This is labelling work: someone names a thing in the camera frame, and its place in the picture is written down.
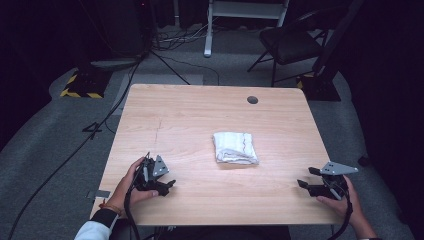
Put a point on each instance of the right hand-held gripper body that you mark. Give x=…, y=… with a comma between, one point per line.
x=335, y=169

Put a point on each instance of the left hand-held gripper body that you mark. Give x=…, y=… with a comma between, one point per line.
x=148, y=178

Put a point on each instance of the white towel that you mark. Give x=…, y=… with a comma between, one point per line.
x=235, y=148

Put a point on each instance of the person's left hand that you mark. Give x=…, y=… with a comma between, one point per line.
x=128, y=188

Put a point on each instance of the person's right hand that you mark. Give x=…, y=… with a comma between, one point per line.
x=346, y=206

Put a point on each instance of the small black stand foot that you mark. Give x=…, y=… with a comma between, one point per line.
x=363, y=161

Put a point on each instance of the person's dark clothing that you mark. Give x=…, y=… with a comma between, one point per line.
x=226, y=233

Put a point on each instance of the striped-edge black stand base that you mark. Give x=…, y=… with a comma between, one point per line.
x=318, y=89
x=85, y=85

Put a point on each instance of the dark round table grommet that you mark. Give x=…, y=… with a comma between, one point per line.
x=252, y=100

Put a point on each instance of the thin black tripod leg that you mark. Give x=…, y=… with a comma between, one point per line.
x=170, y=68

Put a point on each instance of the black folding chair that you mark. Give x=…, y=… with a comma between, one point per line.
x=288, y=45

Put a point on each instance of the black slanted stand pole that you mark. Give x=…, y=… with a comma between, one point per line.
x=336, y=38

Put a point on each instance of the dark cabinet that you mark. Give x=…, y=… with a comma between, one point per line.
x=121, y=30

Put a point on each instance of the white metal desk frame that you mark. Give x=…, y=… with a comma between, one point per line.
x=243, y=11

